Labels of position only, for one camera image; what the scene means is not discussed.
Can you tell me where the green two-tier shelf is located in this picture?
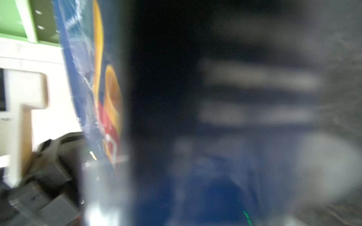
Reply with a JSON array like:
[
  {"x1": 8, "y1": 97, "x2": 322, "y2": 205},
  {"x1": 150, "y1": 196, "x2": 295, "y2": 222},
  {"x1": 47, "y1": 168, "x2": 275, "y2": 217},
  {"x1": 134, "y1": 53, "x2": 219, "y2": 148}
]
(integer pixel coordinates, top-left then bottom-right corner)
[{"x1": 1, "y1": 0, "x2": 60, "y2": 47}]

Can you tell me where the blue Barilla pasta bag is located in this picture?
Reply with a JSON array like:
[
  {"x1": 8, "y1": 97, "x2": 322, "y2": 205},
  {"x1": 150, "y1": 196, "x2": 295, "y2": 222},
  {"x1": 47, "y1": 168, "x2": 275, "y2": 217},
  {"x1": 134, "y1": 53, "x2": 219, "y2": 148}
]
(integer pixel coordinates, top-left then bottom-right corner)
[{"x1": 53, "y1": 1, "x2": 321, "y2": 226}]

